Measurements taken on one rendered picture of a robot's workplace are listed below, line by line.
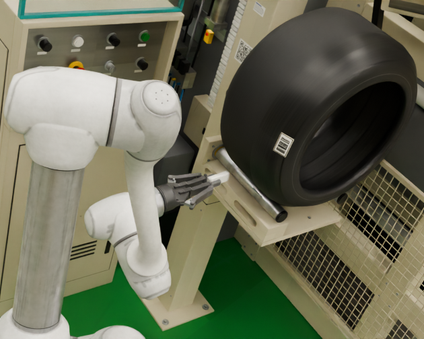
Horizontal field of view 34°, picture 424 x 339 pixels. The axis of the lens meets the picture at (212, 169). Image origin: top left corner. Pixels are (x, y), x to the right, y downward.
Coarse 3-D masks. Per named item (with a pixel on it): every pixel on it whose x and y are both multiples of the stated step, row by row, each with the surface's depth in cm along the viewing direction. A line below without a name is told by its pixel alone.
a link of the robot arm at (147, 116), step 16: (128, 80) 129; (128, 96) 125; (144, 96) 122; (160, 96) 123; (176, 96) 126; (112, 112) 124; (128, 112) 124; (144, 112) 122; (160, 112) 123; (176, 112) 126; (112, 128) 125; (128, 128) 125; (144, 128) 125; (160, 128) 125; (176, 128) 128; (112, 144) 128; (128, 144) 128; (144, 144) 129; (160, 144) 129; (144, 160) 137
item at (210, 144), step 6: (210, 138) 227; (216, 138) 228; (204, 144) 228; (210, 144) 226; (216, 144) 228; (222, 144) 230; (204, 150) 228; (210, 150) 228; (204, 156) 229; (210, 156) 231; (204, 162) 231
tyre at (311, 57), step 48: (288, 48) 188; (336, 48) 184; (384, 48) 188; (240, 96) 194; (288, 96) 183; (336, 96) 183; (384, 96) 226; (240, 144) 199; (336, 144) 236; (384, 144) 219; (288, 192) 201; (336, 192) 218
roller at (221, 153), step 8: (216, 152) 230; (224, 152) 228; (224, 160) 227; (232, 168) 224; (240, 176) 222; (248, 184) 220; (256, 192) 217; (256, 200) 218; (264, 200) 215; (272, 200) 214; (264, 208) 215; (272, 208) 213; (280, 208) 212; (272, 216) 213; (280, 216) 211
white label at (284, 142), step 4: (280, 136) 185; (284, 136) 185; (288, 136) 184; (280, 140) 186; (284, 140) 185; (288, 140) 185; (292, 140) 184; (276, 144) 187; (280, 144) 186; (284, 144) 186; (288, 144) 185; (276, 148) 187; (280, 148) 187; (284, 148) 186; (288, 148) 186; (280, 152) 187; (284, 152) 187; (284, 156) 187
